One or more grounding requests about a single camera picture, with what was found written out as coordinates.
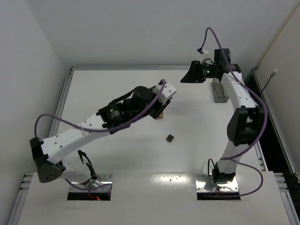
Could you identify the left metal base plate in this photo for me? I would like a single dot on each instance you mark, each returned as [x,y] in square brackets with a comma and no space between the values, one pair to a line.
[103,184]

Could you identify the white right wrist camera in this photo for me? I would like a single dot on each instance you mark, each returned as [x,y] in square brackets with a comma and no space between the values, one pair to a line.
[203,55]

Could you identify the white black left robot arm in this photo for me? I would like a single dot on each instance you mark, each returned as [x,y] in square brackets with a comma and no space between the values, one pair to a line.
[61,156]

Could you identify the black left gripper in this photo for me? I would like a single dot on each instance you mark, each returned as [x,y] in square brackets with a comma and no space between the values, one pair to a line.
[162,108]

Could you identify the metal base plate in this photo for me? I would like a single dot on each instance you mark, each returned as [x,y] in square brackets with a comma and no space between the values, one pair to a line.
[206,185]
[103,184]

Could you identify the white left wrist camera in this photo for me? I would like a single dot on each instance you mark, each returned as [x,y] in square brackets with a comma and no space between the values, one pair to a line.
[168,92]

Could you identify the smoky transparent plastic container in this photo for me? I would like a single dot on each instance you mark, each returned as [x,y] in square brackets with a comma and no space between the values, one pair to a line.
[219,93]

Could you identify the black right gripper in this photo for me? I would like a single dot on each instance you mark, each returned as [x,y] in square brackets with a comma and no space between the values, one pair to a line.
[194,71]

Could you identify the dark wood block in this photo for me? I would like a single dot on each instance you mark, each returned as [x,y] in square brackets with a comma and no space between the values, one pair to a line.
[170,138]

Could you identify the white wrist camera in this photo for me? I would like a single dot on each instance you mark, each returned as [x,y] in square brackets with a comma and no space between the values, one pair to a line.
[168,92]
[203,55]

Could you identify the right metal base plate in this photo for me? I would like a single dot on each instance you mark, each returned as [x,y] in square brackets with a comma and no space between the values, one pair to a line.
[206,185]

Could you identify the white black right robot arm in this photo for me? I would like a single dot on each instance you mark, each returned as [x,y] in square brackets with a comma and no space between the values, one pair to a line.
[248,120]

